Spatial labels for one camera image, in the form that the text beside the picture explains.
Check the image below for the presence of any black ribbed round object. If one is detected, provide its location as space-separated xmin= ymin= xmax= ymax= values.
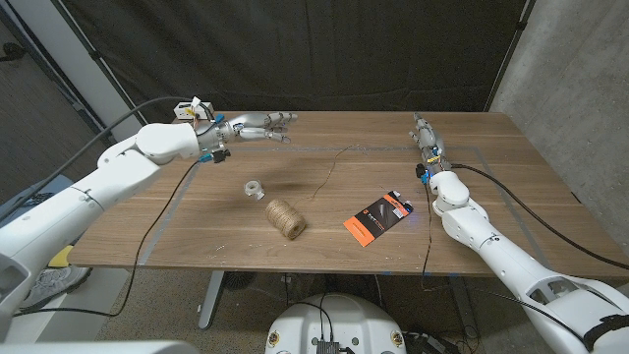
xmin=223 ymin=271 xmax=257 ymax=292

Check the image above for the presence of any black backdrop stand pole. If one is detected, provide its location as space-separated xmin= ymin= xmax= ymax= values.
xmin=51 ymin=0 xmax=158 ymax=142
xmin=484 ymin=0 xmax=537 ymax=113

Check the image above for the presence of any black backdrop curtain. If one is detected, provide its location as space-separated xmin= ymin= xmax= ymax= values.
xmin=58 ymin=0 xmax=537 ymax=139

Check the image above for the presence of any black wall handle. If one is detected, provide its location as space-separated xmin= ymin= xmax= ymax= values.
xmin=0 ymin=42 xmax=29 ymax=63

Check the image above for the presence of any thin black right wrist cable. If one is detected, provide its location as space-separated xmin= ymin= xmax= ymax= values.
xmin=420 ymin=179 xmax=436 ymax=292

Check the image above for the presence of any grey metal table leg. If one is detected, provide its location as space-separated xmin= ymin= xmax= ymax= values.
xmin=445 ymin=274 xmax=481 ymax=340
xmin=198 ymin=269 xmax=227 ymax=330

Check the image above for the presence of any brown jute twine spool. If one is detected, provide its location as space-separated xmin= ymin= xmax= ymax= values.
xmin=264 ymin=145 xmax=356 ymax=241

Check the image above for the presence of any black torso cable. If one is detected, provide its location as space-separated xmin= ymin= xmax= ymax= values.
xmin=286 ymin=293 xmax=336 ymax=345

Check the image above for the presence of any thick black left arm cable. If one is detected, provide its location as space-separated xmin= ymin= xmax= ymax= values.
xmin=0 ymin=95 xmax=196 ymax=223

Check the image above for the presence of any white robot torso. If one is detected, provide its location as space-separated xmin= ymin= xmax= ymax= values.
xmin=263 ymin=293 xmax=408 ymax=354

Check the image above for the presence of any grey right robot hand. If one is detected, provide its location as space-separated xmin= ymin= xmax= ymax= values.
xmin=409 ymin=112 xmax=451 ymax=173

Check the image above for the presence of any small white tape roll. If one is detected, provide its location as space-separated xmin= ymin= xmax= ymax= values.
xmin=244 ymin=179 xmax=266 ymax=202

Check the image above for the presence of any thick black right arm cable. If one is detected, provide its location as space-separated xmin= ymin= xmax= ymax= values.
xmin=450 ymin=163 xmax=629 ymax=270

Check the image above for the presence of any thin black left wrist cable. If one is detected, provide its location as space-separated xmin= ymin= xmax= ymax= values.
xmin=13 ymin=159 xmax=202 ymax=319

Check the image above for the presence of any long grey tape strip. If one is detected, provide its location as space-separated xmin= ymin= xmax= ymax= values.
xmin=228 ymin=146 xmax=481 ymax=154

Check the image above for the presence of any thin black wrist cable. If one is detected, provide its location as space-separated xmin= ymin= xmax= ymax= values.
xmin=13 ymin=159 xmax=202 ymax=319
xmin=420 ymin=179 xmax=436 ymax=292

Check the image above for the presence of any orange and black package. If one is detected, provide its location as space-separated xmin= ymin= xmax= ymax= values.
xmin=342 ymin=190 xmax=415 ymax=249

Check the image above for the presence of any blue storage box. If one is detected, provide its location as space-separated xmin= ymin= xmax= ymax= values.
xmin=19 ymin=174 xmax=75 ymax=206

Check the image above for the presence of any grey sneaker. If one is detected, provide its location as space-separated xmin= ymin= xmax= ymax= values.
xmin=22 ymin=265 xmax=93 ymax=311

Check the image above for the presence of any grey power strip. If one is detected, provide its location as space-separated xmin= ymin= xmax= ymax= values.
xmin=405 ymin=331 xmax=461 ymax=354

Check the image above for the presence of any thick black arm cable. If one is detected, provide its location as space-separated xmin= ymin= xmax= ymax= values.
xmin=0 ymin=95 xmax=196 ymax=223
xmin=450 ymin=163 xmax=629 ymax=270

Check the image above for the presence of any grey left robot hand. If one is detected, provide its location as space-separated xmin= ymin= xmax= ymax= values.
xmin=199 ymin=111 xmax=300 ymax=153

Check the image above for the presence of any white power box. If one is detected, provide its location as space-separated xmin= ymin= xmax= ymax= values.
xmin=173 ymin=101 xmax=215 ymax=121

